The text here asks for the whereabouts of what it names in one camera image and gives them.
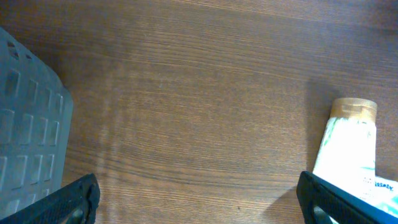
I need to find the white tube gold cap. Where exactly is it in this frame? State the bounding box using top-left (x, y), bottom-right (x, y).
top-left (313, 98), bottom-right (377, 202)

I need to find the small teal tissue pack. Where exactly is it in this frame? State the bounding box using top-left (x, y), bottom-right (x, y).
top-left (365, 176), bottom-right (397, 217)

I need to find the grey plastic mesh basket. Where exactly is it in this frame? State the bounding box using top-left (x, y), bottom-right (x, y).
top-left (1, 30), bottom-right (73, 218)

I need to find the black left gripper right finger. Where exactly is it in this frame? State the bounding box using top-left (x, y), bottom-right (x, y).
top-left (296, 171), bottom-right (397, 224)

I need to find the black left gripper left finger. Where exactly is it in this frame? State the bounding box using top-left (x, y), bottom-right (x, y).
top-left (1, 174), bottom-right (100, 224)

